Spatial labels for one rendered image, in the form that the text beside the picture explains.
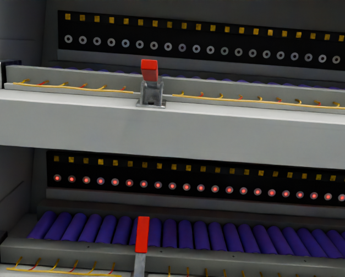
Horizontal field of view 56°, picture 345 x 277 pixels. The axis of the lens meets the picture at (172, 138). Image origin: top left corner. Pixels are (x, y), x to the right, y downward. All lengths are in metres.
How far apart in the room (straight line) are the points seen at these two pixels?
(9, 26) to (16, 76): 0.09
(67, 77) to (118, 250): 0.20
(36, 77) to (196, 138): 0.18
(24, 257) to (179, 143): 0.22
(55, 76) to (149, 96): 0.10
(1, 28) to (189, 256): 0.34
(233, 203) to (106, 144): 0.24
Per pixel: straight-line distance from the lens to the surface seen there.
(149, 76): 0.27
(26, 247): 0.41
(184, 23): 0.49
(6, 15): 0.45
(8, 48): 0.45
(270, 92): 0.37
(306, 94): 0.38
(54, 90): 0.37
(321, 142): 0.34
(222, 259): 0.39
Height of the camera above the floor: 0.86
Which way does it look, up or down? 1 degrees up
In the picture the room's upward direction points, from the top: 4 degrees clockwise
